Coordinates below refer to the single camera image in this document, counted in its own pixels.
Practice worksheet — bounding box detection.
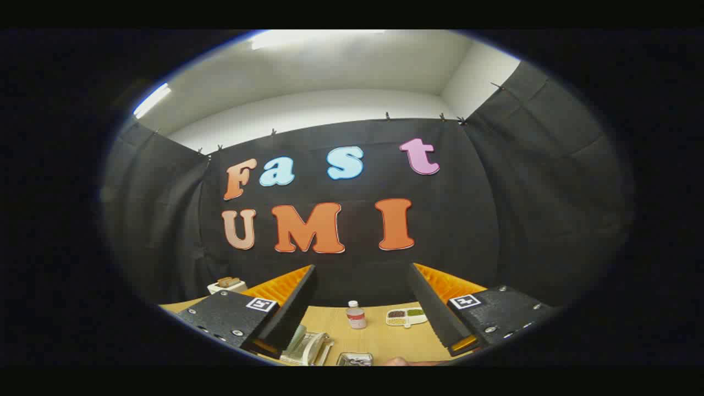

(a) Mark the clear bottle with red label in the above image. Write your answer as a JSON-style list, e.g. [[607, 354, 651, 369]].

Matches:
[[346, 300, 367, 329]]

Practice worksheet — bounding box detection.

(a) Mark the black backdrop cloth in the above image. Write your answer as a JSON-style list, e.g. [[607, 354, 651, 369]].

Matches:
[[100, 59, 633, 309]]

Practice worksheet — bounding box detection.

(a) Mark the white toaster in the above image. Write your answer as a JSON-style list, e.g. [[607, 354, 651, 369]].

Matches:
[[208, 277, 248, 295]]

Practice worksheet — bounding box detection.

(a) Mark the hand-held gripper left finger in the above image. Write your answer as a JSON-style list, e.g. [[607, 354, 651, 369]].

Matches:
[[177, 264, 318, 359]]

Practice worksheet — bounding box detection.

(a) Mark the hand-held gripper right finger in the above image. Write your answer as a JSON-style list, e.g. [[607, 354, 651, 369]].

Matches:
[[406, 262, 557, 357]]

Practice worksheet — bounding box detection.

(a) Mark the white divided tray of beans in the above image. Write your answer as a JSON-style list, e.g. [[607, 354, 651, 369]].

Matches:
[[386, 307, 428, 328]]

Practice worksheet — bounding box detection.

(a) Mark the long ceiling light strip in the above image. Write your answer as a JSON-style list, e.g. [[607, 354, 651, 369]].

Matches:
[[133, 82, 172, 119]]

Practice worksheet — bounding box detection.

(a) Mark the white wire dish rack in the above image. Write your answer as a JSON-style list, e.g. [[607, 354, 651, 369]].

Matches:
[[279, 324, 335, 366]]

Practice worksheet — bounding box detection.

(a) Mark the row of small cloth clips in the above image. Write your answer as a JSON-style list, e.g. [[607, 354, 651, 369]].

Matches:
[[153, 81, 504, 156]]

